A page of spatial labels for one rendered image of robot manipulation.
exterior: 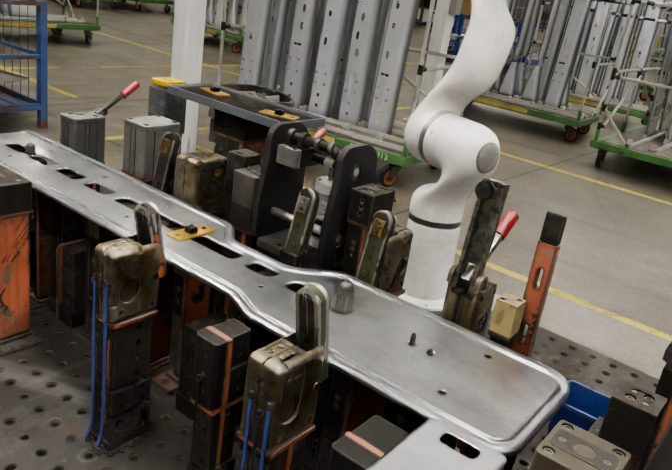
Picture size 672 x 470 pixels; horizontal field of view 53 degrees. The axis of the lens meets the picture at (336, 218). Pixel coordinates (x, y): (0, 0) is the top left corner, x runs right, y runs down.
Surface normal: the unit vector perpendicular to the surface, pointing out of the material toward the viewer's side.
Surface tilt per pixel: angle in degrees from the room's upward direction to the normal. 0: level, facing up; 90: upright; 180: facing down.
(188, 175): 90
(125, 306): 90
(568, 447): 0
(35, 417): 0
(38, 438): 0
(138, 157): 90
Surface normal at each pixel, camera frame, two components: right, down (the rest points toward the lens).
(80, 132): 0.78, 0.32
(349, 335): 0.15, -0.93
